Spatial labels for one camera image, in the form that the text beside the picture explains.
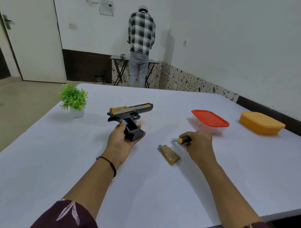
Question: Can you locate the maroon floral sleeve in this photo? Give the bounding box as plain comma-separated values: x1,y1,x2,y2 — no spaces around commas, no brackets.
242,222,271,228
30,199,99,228

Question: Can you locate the clear container with red lid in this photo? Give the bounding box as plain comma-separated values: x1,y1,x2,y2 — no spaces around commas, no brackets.
191,110,230,135

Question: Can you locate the person's left forearm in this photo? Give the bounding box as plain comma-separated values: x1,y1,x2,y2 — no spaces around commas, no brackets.
62,154,120,220

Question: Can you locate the metal door handle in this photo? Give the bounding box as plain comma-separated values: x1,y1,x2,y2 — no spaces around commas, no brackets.
2,15,14,30

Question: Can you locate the person's left hand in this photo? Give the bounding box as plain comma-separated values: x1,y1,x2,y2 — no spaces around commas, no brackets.
103,119,146,168

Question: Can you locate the white electrical panel box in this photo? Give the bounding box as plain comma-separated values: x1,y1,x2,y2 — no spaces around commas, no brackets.
99,0,114,17

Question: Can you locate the white door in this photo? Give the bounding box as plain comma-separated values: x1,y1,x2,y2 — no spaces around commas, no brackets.
0,0,67,84

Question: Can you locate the orange plastic container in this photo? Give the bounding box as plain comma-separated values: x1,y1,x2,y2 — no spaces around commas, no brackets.
239,111,286,136

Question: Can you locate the yellow and black screwdriver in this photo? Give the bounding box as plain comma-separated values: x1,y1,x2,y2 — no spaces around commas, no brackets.
172,136,192,146

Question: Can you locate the person's right hand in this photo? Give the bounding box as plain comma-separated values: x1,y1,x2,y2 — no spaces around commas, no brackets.
179,130,218,167

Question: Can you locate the black and gold toy pistol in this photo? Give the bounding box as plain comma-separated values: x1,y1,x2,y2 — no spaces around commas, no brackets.
107,103,154,142

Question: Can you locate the green potted plant white pot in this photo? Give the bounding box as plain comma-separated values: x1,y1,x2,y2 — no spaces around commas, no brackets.
58,83,89,118

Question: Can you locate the person's right forearm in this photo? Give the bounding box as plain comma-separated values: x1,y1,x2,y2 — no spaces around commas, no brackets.
198,160,263,228

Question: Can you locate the black folding table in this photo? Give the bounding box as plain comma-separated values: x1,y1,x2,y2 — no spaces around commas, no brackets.
110,55,160,89

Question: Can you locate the black thread bracelet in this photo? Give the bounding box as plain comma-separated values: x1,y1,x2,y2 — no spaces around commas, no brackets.
96,156,117,179

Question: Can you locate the gold pistol grip panel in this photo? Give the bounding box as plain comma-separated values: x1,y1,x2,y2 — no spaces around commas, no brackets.
158,144,181,166

